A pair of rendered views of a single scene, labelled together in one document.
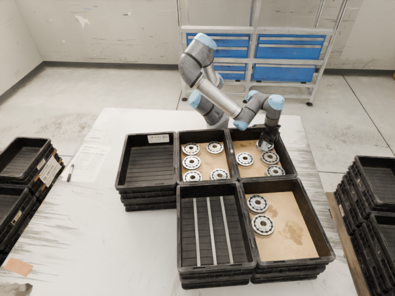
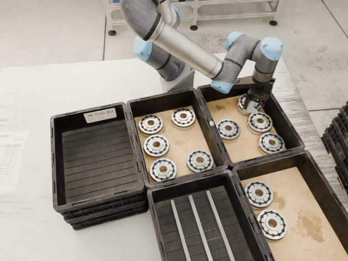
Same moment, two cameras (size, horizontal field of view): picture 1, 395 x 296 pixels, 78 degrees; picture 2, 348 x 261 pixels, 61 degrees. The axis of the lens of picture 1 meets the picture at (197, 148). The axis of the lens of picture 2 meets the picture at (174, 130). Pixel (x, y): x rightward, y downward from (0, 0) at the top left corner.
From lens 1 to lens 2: 0.33 m
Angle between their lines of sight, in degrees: 13
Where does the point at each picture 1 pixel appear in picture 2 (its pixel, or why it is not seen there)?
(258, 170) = (247, 142)
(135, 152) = (69, 140)
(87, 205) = (14, 230)
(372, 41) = not seen: outside the picture
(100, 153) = (14, 144)
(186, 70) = (135, 14)
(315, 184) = (316, 145)
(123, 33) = not seen: outside the picture
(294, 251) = (316, 252)
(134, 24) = not seen: outside the picture
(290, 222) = (303, 213)
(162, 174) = (117, 170)
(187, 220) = (169, 235)
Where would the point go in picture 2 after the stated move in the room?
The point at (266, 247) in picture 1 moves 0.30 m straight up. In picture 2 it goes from (281, 254) to (318, 225)
